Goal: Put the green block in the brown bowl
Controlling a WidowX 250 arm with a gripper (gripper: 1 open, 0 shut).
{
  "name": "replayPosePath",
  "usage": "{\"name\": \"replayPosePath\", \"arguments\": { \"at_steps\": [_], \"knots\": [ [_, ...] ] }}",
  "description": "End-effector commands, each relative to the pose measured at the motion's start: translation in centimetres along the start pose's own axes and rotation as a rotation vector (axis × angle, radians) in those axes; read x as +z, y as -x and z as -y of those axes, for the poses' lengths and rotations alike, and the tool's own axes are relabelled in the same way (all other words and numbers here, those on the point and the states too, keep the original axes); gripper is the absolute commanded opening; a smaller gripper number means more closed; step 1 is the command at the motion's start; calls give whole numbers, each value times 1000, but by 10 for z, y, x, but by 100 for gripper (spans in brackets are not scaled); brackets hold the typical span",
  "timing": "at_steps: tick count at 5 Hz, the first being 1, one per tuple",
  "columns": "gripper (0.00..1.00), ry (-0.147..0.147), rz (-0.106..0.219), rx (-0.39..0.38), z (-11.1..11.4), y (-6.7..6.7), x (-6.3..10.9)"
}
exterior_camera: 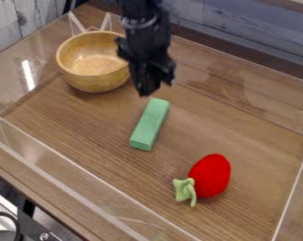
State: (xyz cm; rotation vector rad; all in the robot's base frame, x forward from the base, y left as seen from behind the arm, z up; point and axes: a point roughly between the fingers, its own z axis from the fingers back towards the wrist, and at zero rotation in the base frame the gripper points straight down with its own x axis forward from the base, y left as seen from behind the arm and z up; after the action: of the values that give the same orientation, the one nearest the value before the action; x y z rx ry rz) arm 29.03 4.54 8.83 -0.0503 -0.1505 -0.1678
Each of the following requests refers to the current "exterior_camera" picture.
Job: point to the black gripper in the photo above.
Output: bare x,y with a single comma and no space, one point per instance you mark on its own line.
144,48

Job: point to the green rectangular block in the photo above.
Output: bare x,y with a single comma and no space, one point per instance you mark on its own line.
150,125

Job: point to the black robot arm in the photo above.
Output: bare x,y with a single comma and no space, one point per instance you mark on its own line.
142,9

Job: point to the brown wooden bowl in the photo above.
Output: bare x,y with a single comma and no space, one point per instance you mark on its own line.
89,63

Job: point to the clear acrylic tray walls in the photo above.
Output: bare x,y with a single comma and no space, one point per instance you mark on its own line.
67,157

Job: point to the red plush strawberry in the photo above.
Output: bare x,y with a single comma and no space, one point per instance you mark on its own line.
207,179

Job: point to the black table bracket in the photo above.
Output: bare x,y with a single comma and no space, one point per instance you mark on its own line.
39,225

